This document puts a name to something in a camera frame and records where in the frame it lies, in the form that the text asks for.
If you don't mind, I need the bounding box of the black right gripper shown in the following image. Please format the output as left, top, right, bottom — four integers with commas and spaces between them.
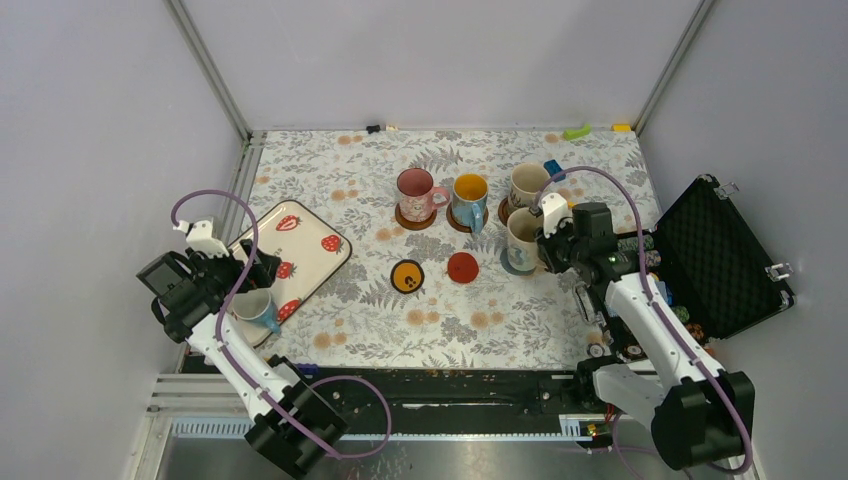
532, 215, 588, 274

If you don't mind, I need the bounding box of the blue-grey round coaster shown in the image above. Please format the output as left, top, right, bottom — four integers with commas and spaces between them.
499, 248, 536, 276

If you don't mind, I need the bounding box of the cream mug with handle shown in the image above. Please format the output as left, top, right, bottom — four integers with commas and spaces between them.
507, 163, 550, 214

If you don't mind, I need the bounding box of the brown wooden coaster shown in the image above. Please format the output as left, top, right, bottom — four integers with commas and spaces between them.
498, 198, 510, 226
445, 204, 489, 234
394, 204, 438, 231

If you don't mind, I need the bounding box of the white mushroom pattern tray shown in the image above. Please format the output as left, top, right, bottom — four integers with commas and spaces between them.
228, 200, 352, 347

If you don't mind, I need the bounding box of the red round coaster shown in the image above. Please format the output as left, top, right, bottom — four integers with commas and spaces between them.
447, 252, 479, 284

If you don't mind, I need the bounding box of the blue mug yellow inside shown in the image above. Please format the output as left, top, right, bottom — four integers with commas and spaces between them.
450, 173, 489, 234

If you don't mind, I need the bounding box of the brown wooden coaster top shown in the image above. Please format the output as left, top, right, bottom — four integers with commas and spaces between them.
394, 204, 438, 231

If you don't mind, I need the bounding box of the pink mug dark rim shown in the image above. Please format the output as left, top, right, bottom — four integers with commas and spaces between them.
396, 168, 451, 223

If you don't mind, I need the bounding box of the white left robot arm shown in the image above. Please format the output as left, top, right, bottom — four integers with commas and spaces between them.
137, 239, 348, 479

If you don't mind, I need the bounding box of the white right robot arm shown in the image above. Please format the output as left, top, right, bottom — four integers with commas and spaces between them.
529, 195, 755, 474

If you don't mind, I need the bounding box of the yellow black-rimmed coaster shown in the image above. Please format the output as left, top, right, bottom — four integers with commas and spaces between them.
389, 259, 425, 294

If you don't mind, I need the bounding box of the blue toy brick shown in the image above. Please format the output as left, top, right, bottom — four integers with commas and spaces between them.
543, 159, 566, 183

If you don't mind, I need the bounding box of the green plastic block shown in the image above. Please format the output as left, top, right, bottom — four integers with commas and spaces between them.
562, 123, 592, 141

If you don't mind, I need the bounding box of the black poker chip case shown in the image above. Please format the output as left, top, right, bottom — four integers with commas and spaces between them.
576, 174, 796, 362

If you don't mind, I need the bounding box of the floral tablecloth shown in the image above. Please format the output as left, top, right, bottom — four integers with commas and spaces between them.
249, 130, 661, 369

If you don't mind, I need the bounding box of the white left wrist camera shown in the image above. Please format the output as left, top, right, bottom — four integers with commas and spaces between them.
186, 217, 230, 259

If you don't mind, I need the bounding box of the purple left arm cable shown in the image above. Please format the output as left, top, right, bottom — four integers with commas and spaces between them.
170, 190, 393, 462

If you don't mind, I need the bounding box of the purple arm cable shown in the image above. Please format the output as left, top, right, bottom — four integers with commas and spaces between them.
170, 190, 393, 462
533, 166, 755, 480

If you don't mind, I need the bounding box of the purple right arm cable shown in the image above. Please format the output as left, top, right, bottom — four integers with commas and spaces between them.
533, 166, 755, 480

